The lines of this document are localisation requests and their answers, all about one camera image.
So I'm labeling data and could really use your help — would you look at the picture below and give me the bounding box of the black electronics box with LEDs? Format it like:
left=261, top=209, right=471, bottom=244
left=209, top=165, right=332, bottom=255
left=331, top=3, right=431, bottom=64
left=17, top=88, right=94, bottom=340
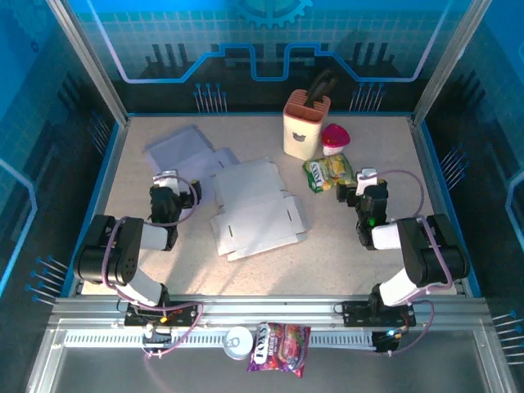
left=374, top=327, right=404, bottom=357

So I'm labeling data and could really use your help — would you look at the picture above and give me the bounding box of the pink lid plastic container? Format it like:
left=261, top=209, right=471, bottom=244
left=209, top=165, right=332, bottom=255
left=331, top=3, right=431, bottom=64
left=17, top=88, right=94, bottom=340
left=320, top=122, right=352, bottom=157

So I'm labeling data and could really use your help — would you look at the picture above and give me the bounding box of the white slotted cable duct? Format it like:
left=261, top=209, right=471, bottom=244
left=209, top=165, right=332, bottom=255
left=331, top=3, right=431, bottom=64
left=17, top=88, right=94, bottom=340
left=63, top=329, right=377, bottom=349

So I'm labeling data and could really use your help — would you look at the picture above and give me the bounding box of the silver tin can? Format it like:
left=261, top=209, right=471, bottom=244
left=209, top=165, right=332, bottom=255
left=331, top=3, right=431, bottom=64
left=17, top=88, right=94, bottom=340
left=223, top=326, right=255, bottom=361

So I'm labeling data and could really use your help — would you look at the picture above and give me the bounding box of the black knife handle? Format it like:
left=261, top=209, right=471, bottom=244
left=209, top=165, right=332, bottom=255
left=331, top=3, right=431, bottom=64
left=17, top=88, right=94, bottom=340
left=305, top=67, right=339, bottom=111

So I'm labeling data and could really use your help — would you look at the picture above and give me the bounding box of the cream knife block orange top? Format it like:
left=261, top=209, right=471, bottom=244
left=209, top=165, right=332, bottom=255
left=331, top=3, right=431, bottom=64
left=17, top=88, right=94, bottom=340
left=282, top=88, right=332, bottom=161

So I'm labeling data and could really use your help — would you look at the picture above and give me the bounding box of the purple Foxs berries candy bag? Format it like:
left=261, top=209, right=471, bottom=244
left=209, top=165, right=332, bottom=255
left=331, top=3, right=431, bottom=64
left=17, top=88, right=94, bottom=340
left=246, top=322, right=312, bottom=378

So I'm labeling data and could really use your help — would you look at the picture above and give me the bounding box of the aluminium frame rail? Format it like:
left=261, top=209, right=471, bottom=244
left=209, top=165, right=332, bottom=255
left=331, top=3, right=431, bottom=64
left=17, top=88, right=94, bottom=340
left=47, top=293, right=492, bottom=324

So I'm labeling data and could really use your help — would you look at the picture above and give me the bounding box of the aluminium frame post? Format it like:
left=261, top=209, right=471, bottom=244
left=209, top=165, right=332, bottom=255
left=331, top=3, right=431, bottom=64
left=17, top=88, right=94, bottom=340
left=411, top=0, right=492, bottom=128
left=44, top=0, right=132, bottom=128

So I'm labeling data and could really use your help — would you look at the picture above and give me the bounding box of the yellow Foxs candy bag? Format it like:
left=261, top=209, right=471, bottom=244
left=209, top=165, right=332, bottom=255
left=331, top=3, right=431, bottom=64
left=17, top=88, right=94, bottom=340
left=301, top=153, right=357, bottom=193

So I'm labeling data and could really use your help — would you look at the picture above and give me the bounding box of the white paper box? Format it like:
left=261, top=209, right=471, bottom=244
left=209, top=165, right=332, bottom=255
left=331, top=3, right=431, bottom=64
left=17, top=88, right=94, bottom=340
left=142, top=124, right=243, bottom=206
left=209, top=157, right=313, bottom=263

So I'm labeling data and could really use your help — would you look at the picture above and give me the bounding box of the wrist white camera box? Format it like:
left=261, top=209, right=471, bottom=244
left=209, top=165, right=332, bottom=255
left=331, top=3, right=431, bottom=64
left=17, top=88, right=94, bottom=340
left=355, top=166, right=378, bottom=197
left=152, top=169, right=182, bottom=193

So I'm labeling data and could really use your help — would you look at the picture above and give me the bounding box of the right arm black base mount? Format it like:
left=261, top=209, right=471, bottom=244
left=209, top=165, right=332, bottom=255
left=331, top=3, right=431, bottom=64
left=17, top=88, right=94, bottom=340
left=341, top=300, right=417, bottom=328

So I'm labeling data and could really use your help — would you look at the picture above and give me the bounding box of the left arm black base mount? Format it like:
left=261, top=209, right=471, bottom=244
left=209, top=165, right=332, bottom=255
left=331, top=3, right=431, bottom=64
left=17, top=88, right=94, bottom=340
left=124, top=300, right=205, bottom=328

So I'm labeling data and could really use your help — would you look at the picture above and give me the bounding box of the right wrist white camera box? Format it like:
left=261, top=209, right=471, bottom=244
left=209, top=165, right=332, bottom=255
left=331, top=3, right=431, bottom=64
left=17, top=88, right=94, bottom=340
left=355, top=166, right=378, bottom=197

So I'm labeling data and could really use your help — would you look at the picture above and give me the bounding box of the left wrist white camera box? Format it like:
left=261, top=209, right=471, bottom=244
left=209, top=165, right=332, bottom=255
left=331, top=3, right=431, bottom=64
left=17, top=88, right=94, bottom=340
left=152, top=169, right=182, bottom=193

